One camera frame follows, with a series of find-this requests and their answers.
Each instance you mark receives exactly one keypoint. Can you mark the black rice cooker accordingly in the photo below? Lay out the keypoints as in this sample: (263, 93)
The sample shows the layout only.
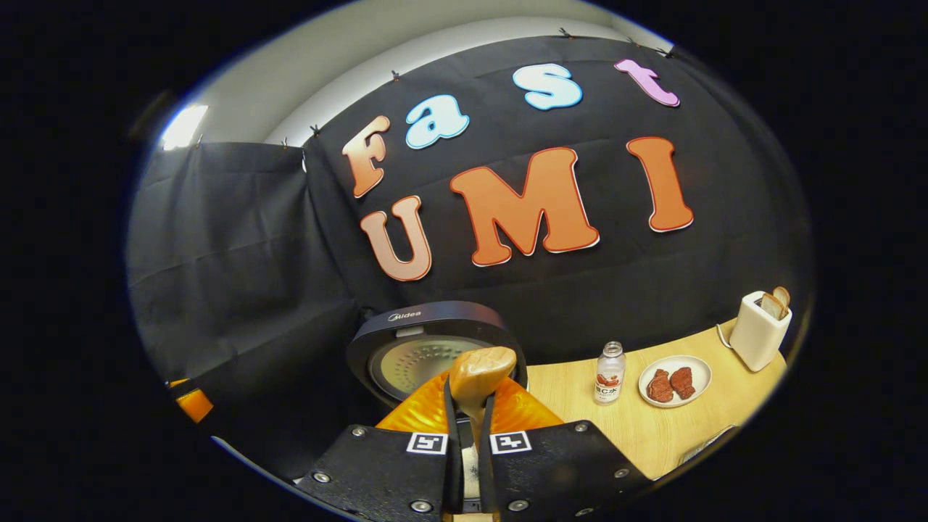
(413, 362)

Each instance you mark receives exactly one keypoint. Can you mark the toast slice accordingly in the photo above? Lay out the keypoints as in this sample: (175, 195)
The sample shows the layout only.
(783, 297)
(770, 306)

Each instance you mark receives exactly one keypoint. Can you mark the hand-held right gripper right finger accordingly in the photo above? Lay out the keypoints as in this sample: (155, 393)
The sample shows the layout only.
(558, 471)

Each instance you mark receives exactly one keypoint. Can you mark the red meat piece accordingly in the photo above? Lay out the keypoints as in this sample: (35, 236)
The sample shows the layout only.
(659, 386)
(683, 380)

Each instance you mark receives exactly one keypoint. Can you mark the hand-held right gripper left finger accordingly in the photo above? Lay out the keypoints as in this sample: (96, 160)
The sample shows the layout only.
(384, 471)

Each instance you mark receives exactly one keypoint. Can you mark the white toaster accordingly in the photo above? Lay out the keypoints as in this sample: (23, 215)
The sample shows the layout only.
(757, 337)

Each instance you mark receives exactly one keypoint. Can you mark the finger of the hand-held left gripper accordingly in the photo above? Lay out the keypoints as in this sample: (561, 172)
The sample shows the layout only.
(194, 404)

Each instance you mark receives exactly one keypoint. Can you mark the wooden spoon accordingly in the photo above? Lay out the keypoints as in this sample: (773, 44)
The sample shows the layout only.
(482, 373)

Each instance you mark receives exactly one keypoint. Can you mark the ceiling light panel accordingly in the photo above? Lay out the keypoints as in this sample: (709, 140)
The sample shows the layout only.
(183, 127)

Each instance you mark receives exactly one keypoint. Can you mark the small clear drink bottle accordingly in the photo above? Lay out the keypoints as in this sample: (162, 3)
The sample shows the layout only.
(610, 377)

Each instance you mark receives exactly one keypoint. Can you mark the white round plate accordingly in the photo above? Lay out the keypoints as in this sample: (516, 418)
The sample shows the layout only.
(699, 370)

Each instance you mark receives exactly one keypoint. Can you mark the black backdrop cloth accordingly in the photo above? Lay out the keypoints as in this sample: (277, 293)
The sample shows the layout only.
(239, 275)

